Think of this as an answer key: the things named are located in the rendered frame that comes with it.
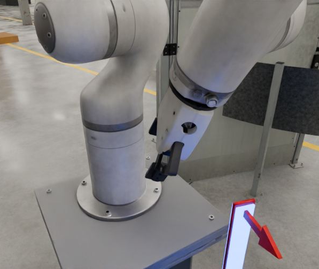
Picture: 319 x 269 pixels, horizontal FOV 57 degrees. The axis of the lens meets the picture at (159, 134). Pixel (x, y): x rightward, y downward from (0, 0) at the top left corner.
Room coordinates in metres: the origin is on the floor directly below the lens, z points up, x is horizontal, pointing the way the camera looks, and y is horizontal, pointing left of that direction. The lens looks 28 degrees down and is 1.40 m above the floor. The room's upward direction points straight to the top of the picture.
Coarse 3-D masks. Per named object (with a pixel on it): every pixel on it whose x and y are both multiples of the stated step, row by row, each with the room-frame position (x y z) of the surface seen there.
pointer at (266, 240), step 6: (246, 210) 0.23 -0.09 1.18; (246, 216) 0.22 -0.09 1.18; (252, 216) 0.22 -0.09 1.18; (252, 222) 0.21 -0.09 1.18; (252, 228) 0.21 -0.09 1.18; (258, 228) 0.20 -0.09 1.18; (264, 228) 0.19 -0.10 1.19; (258, 234) 0.20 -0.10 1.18; (264, 234) 0.19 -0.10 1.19; (270, 234) 0.19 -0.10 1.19; (264, 240) 0.19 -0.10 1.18; (270, 240) 0.19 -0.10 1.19; (264, 246) 0.19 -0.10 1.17; (270, 246) 0.18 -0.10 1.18; (276, 246) 0.18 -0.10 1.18; (270, 252) 0.18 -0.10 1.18; (276, 252) 0.18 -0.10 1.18
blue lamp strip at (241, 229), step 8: (240, 208) 0.22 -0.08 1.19; (248, 208) 0.23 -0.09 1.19; (240, 216) 0.22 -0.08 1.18; (240, 224) 0.23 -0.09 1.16; (248, 224) 0.23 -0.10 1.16; (232, 232) 0.22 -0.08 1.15; (240, 232) 0.23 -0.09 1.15; (248, 232) 0.23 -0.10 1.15; (232, 240) 0.22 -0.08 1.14; (240, 240) 0.23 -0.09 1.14; (232, 248) 0.22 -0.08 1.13; (240, 248) 0.23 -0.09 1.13; (232, 256) 0.22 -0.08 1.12; (240, 256) 0.23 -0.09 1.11; (232, 264) 0.23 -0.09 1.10; (240, 264) 0.23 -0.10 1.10
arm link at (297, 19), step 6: (306, 0) 0.37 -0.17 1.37; (300, 6) 0.36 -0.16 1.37; (294, 12) 0.35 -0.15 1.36; (300, 12) 0.36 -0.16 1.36; (294, 18) 0.35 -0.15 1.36; (300, 18) 0.36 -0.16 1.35; (294, 24) 0.35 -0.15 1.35; (300, 24) 0.36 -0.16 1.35; (288, 30) 0.34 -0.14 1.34; (294, 30) 0.35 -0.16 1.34; (300, 30) 0.37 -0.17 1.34; (288, 36) 0.35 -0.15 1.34; (294, 36) 0.36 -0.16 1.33; (282, 42) 0.34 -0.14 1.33; (288, 42) 0.36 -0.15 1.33; (276, 48) 0.35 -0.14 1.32
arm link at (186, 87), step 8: (176, 56) 0.35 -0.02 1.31; (176, 64) 0.34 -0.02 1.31; (176, 72) 0.34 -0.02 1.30; (176, 80) 0.33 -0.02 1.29; (184, 80) 0.32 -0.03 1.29; (176, 88) 0.33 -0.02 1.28; (184, 88) 0.32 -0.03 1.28; (192, 88) 0.32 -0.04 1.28; (200, 88) 0.31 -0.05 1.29; (184, 96) 0.32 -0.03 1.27; (192, 96) 0.32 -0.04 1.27; (200, 96) 0.32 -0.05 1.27; (208, 96) 0.32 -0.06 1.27; (216, 96) 0.32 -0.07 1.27; (224, 96) 0.32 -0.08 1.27; (208, 104) 0.32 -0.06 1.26; (216, 104) 0.32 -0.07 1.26
